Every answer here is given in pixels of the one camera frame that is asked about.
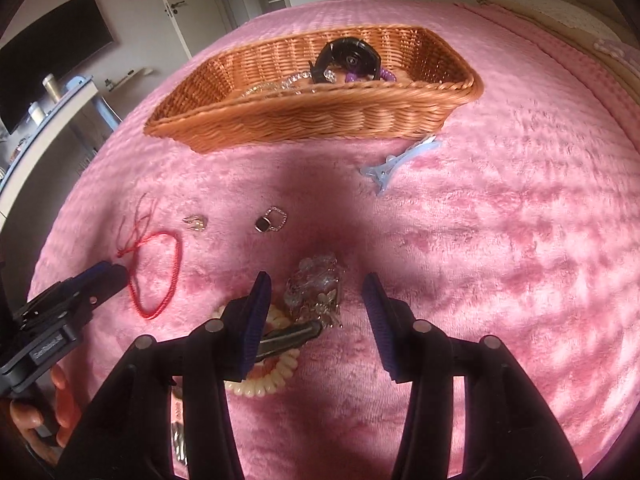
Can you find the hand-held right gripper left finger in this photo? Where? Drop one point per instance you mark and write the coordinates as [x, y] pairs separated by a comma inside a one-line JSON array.
[[255, 320]]

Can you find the pink patterned pillow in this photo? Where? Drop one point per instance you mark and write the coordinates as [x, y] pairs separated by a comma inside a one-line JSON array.
[[612, 47]]

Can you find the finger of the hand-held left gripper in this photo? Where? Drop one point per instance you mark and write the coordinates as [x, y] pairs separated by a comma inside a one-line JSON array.
[[95, 270], [107, 285]]

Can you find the black hair claw clip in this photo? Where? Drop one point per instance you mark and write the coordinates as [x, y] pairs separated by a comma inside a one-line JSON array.
[[350, 55]]

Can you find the light blue hair clip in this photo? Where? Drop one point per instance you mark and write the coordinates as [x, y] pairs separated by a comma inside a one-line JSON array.
[[395, 162]]

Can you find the brown wicker basket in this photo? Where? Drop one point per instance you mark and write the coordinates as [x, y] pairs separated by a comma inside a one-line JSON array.
[[300, 120]]

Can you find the small wall shelf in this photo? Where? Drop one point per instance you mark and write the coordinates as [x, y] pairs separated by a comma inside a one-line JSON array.
[[125, 79]]

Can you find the white bottle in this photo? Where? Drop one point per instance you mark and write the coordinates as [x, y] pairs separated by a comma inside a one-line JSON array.
[[36, 114]]

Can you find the white desk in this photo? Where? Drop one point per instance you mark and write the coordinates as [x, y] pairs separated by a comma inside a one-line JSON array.
[[40, 130]]

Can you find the beige quilt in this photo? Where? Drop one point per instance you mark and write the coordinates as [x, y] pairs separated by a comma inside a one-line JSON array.
[[525, 7]]

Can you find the metal thermos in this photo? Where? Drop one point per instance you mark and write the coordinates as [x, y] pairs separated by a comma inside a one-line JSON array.
[[51, 87]]

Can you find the black wall television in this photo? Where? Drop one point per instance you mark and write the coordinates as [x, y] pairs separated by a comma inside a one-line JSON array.
[[50, 60]]

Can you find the person's left hand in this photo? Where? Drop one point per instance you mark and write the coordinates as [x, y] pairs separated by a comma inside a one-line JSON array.
[[67, 415]]

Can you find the white floral pillow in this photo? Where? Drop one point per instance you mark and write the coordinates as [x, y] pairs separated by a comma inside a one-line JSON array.
[[580, 20]]

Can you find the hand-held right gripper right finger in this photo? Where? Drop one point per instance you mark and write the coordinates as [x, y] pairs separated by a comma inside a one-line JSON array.
[[380, 320]]

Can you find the white room door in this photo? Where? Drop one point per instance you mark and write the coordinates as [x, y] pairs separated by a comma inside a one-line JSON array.
[[200, 10]]

